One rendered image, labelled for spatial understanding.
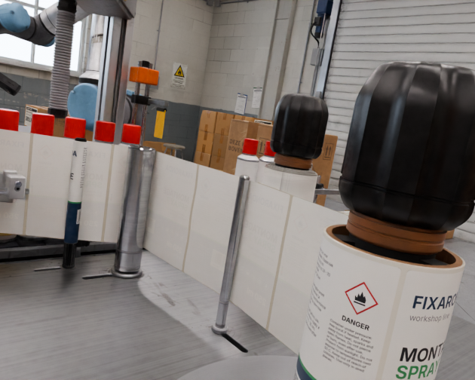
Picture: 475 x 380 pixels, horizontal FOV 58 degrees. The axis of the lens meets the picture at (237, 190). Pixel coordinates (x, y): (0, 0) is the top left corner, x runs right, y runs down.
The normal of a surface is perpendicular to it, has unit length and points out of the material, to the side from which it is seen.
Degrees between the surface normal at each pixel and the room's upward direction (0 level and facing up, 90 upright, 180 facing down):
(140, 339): 0
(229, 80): 90
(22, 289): 0
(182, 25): 90
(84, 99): 95
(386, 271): 90
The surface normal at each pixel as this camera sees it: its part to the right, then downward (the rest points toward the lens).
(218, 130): -0.68, 0.02
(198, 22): 0.68, 0.23
